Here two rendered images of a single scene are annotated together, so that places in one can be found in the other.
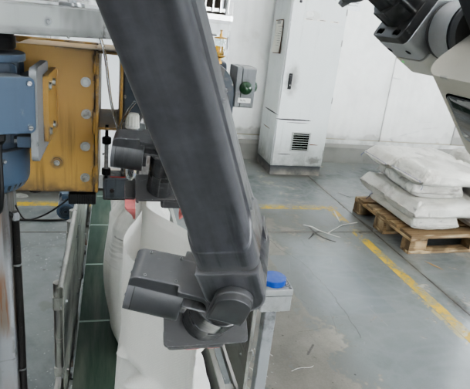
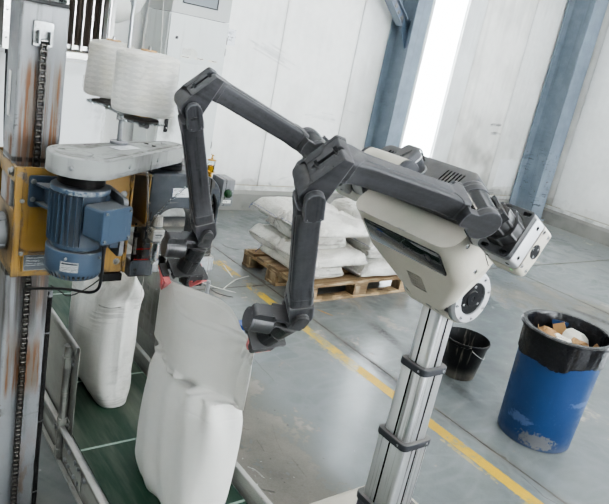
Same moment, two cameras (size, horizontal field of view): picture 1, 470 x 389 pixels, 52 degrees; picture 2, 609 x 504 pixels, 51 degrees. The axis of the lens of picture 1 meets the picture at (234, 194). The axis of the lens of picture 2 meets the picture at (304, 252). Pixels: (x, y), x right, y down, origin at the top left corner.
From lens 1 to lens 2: 1.08 m
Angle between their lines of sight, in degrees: 23
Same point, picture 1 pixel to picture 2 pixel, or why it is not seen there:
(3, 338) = (31, 394)
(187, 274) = (276, 312)
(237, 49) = not seen: hidden behind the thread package
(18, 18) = (119, 168)
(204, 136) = (311, 263)
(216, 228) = (303, 291)
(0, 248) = (39, 320)
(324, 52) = not seen: hidden behind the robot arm
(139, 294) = (257, 322)
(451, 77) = (367, 212)
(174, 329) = (255, 342)
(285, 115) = not seen: hidden behind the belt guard
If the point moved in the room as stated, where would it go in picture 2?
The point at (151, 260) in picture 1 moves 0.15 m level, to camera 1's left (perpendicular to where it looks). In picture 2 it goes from (261, 307) to (197, 305)
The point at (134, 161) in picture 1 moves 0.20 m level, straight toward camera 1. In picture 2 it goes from (180, 252) to (211, 280)
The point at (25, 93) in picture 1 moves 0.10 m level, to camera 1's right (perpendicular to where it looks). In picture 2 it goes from (128, 216) to (167, 219)
